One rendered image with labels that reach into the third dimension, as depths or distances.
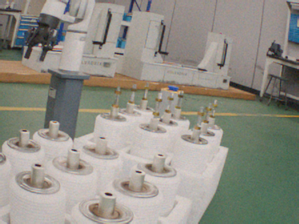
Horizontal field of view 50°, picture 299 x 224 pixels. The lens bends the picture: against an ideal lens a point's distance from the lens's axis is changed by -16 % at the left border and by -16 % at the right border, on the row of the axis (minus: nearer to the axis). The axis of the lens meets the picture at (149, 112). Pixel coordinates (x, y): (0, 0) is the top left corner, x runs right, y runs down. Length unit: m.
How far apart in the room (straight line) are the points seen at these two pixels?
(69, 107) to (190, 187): 0.73
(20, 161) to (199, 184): 0.48
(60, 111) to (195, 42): 6.27
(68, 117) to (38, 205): 1.03
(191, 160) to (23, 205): 0.56
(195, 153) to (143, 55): 2.86
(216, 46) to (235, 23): 2.37
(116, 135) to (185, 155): 0.20
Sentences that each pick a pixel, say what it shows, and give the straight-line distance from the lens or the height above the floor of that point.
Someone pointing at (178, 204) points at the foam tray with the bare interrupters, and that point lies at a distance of 0.74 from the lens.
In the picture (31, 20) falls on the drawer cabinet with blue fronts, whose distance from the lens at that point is 6.56.
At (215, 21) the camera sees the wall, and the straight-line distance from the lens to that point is 7.35.
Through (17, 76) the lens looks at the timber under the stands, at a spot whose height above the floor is 0.05.
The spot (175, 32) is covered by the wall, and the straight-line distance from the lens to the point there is 8.05.
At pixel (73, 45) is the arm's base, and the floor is 0.42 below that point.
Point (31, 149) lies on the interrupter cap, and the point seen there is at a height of 0.25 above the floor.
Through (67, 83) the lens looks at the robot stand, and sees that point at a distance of 1.47.
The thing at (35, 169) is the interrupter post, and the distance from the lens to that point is 0.52.
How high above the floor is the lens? 0.48
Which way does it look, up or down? 11 degrees down
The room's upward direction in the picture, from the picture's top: 12 degrees clockwise
